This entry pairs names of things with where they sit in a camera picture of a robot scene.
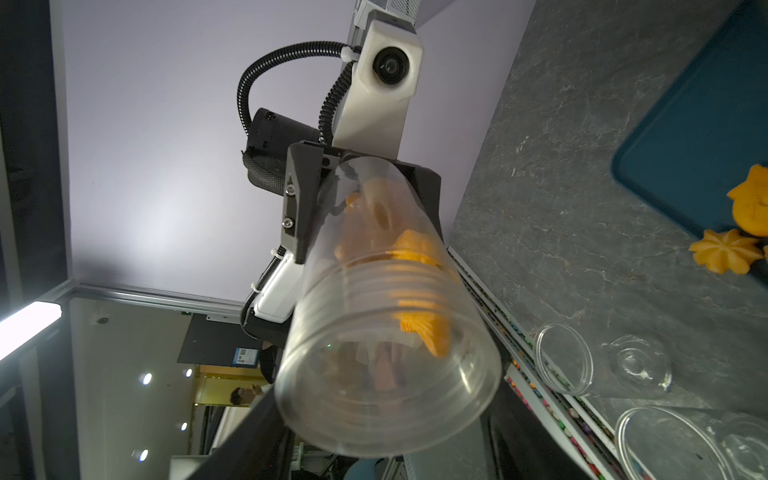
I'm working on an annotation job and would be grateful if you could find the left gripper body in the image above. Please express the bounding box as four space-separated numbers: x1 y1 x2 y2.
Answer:
281 141 443 264

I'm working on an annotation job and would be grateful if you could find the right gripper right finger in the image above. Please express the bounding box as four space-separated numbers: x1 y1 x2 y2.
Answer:
487 383 589 479

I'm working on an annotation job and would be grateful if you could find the clear cookie jar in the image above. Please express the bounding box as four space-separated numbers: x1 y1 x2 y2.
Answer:
607 334 673 399
275 159 501 458
615 406 767 480

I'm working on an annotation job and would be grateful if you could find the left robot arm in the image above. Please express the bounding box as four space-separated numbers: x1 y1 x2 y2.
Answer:
237 41 423 347

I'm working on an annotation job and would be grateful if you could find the white wire wall shelf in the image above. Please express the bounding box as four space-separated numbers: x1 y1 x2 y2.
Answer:
353 0 454 28

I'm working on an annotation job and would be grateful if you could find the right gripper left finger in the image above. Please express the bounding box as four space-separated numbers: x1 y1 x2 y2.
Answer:
189 389 294 480

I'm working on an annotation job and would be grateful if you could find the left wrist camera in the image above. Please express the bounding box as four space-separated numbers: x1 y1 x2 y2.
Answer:
332 20 424 159

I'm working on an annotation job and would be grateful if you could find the person in grey shirt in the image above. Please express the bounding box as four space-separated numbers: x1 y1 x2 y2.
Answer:
230 385 264 407

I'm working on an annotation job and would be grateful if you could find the teal plastic tray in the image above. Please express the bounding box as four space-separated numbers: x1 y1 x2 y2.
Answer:
610 0 768 241

